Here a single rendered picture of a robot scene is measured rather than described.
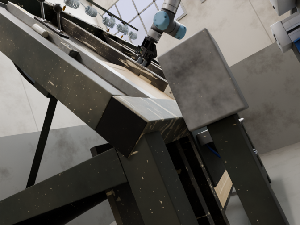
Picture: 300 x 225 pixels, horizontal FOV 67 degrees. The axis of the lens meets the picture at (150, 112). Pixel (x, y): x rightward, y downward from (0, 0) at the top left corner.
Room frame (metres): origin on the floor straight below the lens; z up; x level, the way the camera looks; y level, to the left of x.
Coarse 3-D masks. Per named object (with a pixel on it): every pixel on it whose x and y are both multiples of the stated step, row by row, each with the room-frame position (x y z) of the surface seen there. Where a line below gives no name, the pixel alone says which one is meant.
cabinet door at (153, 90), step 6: (114, 66) 1.05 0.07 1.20; (120, 66) 1.14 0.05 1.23; (120, 72) 1.00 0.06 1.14; (126, 72) 1.09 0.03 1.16; (132, 72) 1.16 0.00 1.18; (132, 78) 1.03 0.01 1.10; (138, 78) 1.10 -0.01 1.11; (138, 84) 0.98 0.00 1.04; (144, 84) 1.05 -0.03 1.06; (150, 84) 1.13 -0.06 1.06; (150, 90) 1.01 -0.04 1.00; (156, 90) 1.07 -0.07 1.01; (156, 96) 0.95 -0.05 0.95; (162, 96) 1.03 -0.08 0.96; (168, 96) 1.09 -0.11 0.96
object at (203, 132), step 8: (240, 120) 0.84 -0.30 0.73; (192, 136) 0.73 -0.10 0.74; (200, 136) 0.75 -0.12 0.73; (208, 136) 0.74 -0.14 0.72; (200, 144) 0.75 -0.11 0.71; (208, 144) 0.80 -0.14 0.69; (200, 152) 0.73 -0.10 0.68; (208, 152) 0.80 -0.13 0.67; (216, 152) 0.75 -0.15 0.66; (256, 152) 0.87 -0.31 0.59; (208, 160) 0.77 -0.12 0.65; (216, 160) 0.85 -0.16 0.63; (208, 168) 0.73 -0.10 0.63; (216, 168) 0.81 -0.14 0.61; (224, 168) 0.90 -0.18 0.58; (216, 176) 0.77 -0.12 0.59; (216, 184) 0.74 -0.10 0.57
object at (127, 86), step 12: (12, 12) 0.97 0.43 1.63; (24, 12) 0.94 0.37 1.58; (48, 36) 0.90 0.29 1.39; (84, 60) 0.85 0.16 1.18; (96, 60) 0.84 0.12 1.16; (96, 72) 0.83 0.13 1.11; (108, 72) 0.81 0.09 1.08; (120, 84) 0.80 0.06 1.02; (132, 84) 0.79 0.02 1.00; (132, 96) 0.79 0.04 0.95; (144, 96) 0.77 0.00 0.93
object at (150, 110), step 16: (112, 96) 0.53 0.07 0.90; (128, 96) 0.59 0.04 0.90; (112, 112) 0.53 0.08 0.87; (128, 112) 0.51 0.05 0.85; (144, 112) 0.54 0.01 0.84; (160, 112) 0.62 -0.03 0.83; (176, 112) 0.72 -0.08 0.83; (112, 128) 0.54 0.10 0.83; (128, 128) 0.52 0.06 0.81; (144, 128) 0.51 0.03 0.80; (160, 128) 0.59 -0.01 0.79; (176, 128) 0.73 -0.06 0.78; (112, 144) 0.55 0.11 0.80; (128, 144) 0.53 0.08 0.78
